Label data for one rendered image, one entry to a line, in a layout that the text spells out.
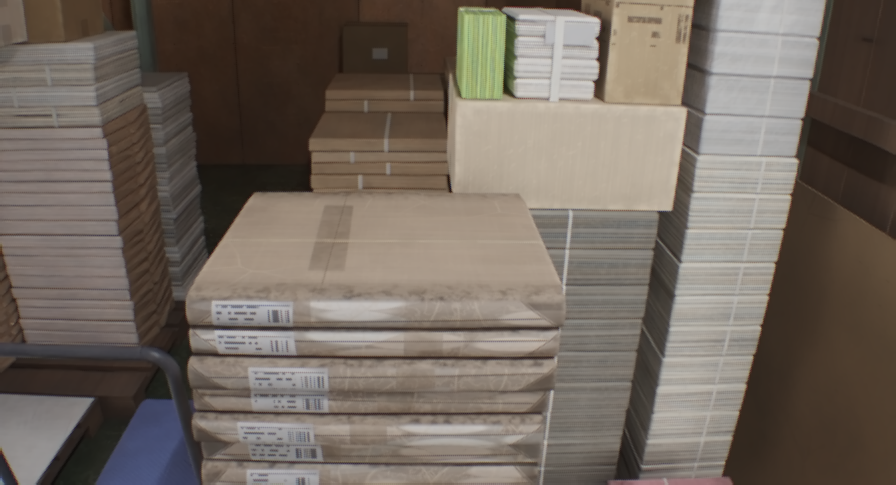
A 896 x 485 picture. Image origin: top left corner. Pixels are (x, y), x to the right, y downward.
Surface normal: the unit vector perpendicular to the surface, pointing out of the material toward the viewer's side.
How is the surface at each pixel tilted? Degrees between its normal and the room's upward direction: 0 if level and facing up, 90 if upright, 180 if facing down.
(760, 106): 90
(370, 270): 0
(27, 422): 0
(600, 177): 90
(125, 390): 0
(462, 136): 90
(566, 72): 90
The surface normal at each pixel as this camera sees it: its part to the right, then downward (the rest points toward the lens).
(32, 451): 0.03, -0.92
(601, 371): 0.04, 0.38
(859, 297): -1.00, 0.00
